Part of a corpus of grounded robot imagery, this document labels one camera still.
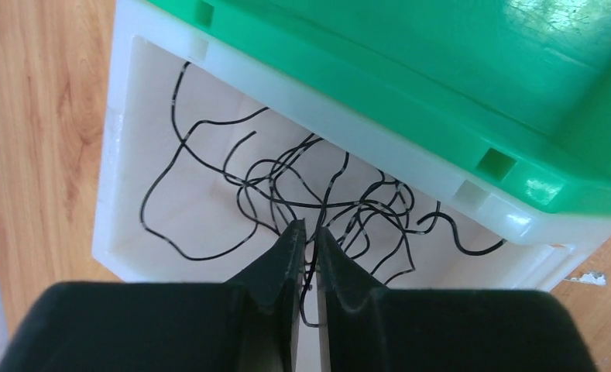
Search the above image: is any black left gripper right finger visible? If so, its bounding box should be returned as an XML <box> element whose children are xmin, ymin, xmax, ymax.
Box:
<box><xmin>315</xmin><ymin>228</ymin><xmax>596</xmax><ymax>371</ymax></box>

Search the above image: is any black thin cable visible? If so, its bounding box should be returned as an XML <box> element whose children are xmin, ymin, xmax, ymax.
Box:
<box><xmin>139</xmin><ymin>61</ymin><xmax>507</xmax><ymax>329</ymax></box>

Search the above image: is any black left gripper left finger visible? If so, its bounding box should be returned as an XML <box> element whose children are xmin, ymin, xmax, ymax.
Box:
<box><xmin>0</xmin><ymin>220</ymin><xmax>306</xmax><ymax>371</ymax></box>

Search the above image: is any green plastic bin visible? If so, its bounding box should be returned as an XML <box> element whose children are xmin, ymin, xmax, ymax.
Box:
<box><xmin>156</xmin><ymin>1</ymin><xmax>611</xmax><ymax>216</ymax></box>

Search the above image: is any white plastic bin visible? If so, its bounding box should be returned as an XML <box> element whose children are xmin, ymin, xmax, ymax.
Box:
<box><xmin>91</xmin><ymin>0</ymin><xmax>611</xmax><ymax>372</ymax></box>

